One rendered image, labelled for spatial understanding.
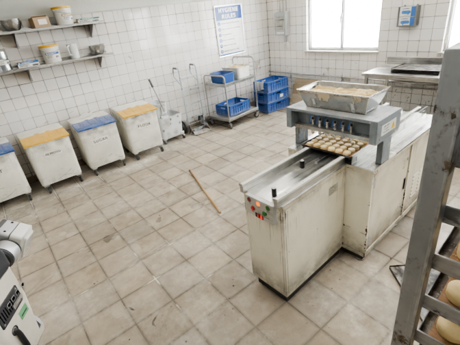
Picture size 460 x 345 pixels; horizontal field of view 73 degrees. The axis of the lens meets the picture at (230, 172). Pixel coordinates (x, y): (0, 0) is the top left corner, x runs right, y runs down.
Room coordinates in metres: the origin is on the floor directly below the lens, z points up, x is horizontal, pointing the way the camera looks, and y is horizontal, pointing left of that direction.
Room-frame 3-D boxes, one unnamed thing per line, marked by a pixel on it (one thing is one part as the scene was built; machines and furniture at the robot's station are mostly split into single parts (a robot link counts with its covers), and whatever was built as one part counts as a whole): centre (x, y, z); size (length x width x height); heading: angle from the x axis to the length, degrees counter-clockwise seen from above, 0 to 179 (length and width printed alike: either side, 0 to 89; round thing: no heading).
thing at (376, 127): (2.17, -0.85, 1.01); 0.72 x 0.33 x 0.34; 38
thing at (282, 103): (6.30, -1.05, 0.10); 0.60 x 0.40 x 0.20; 123
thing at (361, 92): (2.16, -0.85, 1.28); 0.54 x 0.27 x 0.06; 38
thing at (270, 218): (1.63, -0.16, 0.77); 0.24 x 0.04 x 0.14; 38
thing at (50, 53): (4.54, 2.14, 1.67); 0.25 x 0.24 x 0.21; 125
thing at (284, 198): (2.12, -1.02, 0.87); 2.01 x 0.03 x 0.07; 128
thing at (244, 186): (2.35, -0.85, 0.87); 2.01 x 0.03 x 0.07; 128
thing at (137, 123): (4.84, 1.35, 0.38); 0.64 x 0.54 x 0.77; 32
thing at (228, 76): (5.66, -0.09, 0.87); 0.40 x 0.30 x 0.16; 38
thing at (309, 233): (1.86, -0.45, 0.45); 0.70 x 0.34 x 0.90; 128
